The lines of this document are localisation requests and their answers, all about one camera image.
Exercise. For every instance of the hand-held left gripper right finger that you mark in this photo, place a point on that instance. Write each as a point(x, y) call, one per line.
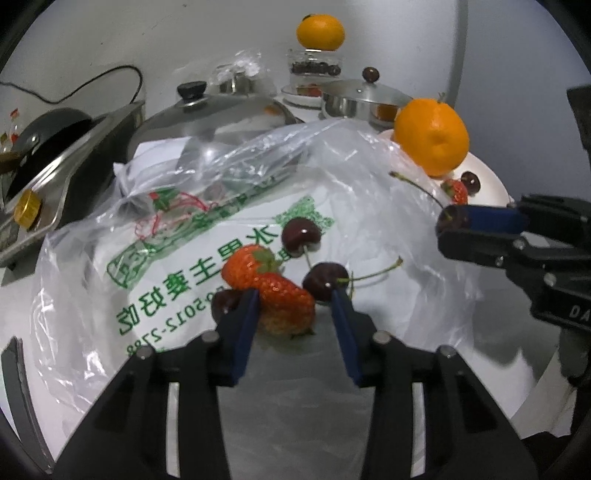
point(344, 337)

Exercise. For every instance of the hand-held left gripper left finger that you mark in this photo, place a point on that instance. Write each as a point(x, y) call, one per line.
point(244, 337)

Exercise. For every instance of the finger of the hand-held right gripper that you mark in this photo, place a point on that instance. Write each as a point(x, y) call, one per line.
point(475, 249)
point(489, 219)

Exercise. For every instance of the white plate with dark rim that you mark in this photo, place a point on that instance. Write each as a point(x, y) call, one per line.
point(489, 184)

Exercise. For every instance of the dark red cherry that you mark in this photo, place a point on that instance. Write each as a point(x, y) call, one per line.
point(226, 300)
point(471, 181)
point(301, 234)
point(325, 281)
point(449, 219)

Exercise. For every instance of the red strawberry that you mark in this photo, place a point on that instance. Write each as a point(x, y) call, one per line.
point(286, 300)
point(244, 270)
point(455, 191)

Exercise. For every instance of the clear printed plastic bag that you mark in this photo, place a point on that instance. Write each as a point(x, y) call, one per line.
point(184, 258)

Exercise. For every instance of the large orange with stem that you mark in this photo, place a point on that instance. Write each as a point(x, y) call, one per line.
point(431, 134)

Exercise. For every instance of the pile of small dark cherries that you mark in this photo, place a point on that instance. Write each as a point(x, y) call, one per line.
point(316, 69)

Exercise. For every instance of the clear plastic fruit box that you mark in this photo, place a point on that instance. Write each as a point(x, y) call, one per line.
point(295, 90)

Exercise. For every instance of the steel induction cooker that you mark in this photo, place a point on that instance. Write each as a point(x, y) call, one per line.
point(78, 157)

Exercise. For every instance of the round orange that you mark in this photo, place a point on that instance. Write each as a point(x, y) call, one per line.
point(321, 32)

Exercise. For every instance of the small steel cup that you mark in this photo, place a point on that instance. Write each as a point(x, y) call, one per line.
point(238, 83)

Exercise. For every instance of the crumpled clear plastic wrap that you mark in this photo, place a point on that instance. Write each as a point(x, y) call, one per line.
point(263, 64)

